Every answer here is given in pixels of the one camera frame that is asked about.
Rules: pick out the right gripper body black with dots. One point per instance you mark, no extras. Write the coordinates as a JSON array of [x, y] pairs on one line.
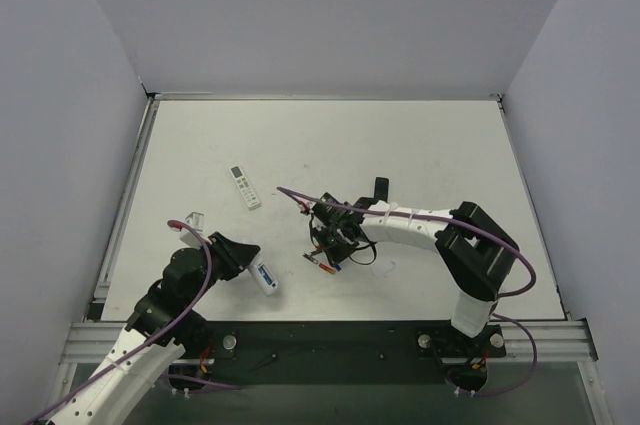
[[329, 229]]

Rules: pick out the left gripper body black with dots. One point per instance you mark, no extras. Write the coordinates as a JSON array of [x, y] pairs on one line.
[[239, 255]]

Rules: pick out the white rounded remote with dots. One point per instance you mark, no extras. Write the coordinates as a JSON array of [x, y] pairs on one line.
[[253, 270]]

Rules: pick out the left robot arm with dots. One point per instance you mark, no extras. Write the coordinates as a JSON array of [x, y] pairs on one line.
[[162, 328]]

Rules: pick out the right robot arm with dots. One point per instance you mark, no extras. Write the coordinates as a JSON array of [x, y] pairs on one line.
[[474, 248]]

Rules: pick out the black slim remote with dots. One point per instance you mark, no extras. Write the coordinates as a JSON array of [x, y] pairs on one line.
[[381, 189]]

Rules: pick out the white air conditioner remote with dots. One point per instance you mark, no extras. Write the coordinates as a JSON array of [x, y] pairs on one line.
[[245, 188]]

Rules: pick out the dark grey battery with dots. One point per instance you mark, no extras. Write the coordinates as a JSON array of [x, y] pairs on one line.
[[311, 258]]

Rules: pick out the red orange battery lower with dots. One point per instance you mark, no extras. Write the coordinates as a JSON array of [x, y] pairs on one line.
[[327, 269]]

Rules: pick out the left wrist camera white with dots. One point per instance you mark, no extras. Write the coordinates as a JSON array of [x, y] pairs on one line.
[[190, 229]]

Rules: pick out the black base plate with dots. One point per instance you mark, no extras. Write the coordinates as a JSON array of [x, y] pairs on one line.
[[252, 353]]

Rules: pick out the aluminium front rail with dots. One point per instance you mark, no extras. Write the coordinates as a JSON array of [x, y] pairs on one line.
[[90, 342]]

